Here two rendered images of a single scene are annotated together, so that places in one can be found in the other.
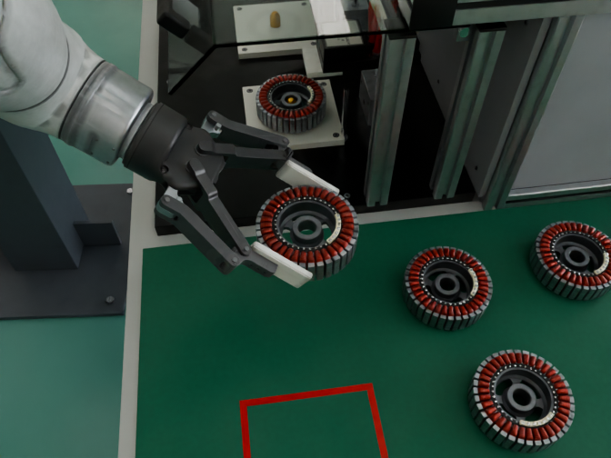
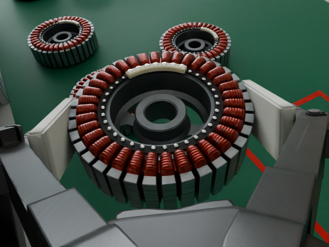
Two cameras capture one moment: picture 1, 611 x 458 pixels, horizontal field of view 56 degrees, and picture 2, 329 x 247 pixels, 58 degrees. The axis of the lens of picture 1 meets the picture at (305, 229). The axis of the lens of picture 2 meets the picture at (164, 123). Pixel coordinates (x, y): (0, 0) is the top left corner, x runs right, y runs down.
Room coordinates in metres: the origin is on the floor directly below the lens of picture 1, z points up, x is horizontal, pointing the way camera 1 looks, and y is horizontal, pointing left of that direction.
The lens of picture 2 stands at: (0.42, 0.12, 1.05)
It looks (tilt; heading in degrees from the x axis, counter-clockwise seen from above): 48 degrees down; 253
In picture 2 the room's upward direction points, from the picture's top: 5 degrees counter-clockwise
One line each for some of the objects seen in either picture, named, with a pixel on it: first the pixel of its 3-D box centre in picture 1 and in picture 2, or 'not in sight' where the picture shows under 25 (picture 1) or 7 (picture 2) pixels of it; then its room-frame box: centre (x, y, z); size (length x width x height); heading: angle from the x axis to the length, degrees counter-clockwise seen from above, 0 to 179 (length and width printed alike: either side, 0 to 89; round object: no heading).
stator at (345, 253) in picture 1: (306, 231); (161, 119); (0.39, 0.00, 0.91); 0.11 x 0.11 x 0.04
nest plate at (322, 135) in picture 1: (291, 114); not in sight; (0.72, 0.02, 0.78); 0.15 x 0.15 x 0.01; 8
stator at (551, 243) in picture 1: (575, 259); (63, 40); (0.44, -0.37, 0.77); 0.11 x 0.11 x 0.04
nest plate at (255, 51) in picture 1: (275, 29); not in sight; (0.96, 0.06, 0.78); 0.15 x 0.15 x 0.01; 8
